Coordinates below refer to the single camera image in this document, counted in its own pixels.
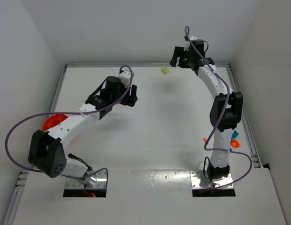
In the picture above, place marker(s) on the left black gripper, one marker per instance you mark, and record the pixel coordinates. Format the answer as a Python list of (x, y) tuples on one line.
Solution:
[(130, 97)]

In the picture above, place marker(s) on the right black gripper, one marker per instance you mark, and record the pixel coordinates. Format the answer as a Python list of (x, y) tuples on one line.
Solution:
[(177, 56)]

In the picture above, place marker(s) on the lime green lego brick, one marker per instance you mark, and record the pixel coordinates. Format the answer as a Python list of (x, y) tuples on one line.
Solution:
[(165, 70)]

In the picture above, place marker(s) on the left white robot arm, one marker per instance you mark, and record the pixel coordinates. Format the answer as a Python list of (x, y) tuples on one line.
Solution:
[(47, 148)]

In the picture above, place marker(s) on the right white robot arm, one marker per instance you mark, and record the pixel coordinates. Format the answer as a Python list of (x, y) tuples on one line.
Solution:
[(226, 110)]

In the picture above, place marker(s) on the orange divided container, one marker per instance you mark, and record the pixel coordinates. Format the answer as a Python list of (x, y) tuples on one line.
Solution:
[(53, 121)]

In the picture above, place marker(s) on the teal lego brick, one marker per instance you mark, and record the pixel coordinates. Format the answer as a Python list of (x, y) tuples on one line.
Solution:
[(234, 135)]

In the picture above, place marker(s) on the orange cone lego piece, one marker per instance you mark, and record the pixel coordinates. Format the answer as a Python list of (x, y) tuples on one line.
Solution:
[(235, 144)]

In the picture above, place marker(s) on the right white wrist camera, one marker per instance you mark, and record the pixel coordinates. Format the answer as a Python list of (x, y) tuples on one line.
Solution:
[(188, 41)]

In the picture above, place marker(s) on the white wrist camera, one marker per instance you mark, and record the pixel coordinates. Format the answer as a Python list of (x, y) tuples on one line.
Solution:
[(126, 77), (188, 41)]

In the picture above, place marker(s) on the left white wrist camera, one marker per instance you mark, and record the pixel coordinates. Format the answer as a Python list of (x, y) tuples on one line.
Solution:
[(126, 77)]

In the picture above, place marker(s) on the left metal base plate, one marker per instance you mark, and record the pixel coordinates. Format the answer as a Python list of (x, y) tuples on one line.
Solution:
[(97, 181)]

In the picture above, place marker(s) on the metal base plate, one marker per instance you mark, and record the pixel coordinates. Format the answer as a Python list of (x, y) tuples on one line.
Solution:
[(199, 181), (97, 181)]

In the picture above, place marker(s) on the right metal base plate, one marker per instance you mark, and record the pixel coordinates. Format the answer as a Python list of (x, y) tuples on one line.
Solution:
[(199, 181)]

